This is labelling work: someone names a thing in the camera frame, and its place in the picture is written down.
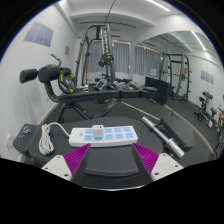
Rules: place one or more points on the black weight bench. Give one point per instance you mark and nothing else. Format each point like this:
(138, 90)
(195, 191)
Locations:
(86, 96)

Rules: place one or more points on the white window sign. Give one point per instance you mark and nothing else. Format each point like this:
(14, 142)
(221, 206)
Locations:
(153, 72)

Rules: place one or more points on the black squat rack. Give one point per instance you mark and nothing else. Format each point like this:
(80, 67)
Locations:
(182, 76)

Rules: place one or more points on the ceiling light strip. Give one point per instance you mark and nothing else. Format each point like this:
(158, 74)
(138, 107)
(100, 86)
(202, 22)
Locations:
(199, 40)
(159, 5)

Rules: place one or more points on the black yellow exercise machine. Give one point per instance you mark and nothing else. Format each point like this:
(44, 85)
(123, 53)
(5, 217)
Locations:
(203, 106)

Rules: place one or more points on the small black weight plate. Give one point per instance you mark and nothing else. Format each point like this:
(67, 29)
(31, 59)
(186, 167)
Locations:
(106, 60)

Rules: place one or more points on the chrome dumbbells group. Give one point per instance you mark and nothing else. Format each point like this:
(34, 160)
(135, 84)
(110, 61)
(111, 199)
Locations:
(128, 85)

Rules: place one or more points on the black box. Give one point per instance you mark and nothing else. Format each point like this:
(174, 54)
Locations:
(157, 90)

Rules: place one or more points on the black power rack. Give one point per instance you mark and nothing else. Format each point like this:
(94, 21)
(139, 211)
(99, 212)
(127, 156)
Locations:
(108, 43)

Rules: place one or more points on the bunch of keys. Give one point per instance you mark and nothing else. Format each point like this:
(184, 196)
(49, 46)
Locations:
(25, 131)

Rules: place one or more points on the grey window curtain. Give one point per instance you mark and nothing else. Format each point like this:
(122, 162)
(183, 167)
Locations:
(120, 56)
(146, 60)

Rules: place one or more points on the white power strip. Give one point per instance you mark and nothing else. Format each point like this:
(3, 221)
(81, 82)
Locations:
(115, 137)

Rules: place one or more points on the brown wall board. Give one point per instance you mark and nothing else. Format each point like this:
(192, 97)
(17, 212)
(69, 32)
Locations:
(67, 50)

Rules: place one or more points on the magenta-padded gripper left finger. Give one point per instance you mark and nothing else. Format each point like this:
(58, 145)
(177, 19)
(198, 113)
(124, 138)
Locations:
(76, 159)

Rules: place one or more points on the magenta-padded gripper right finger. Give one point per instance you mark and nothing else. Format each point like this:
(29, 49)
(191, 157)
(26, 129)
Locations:
(148, 158)

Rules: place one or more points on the black padded seat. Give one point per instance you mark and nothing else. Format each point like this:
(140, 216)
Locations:
(178, 131)

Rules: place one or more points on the small purple wall poster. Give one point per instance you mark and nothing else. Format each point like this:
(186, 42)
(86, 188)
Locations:
(207, 77)

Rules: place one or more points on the black yellow-marked weight plate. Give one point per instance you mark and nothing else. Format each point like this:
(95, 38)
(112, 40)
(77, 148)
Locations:
(66, 81)

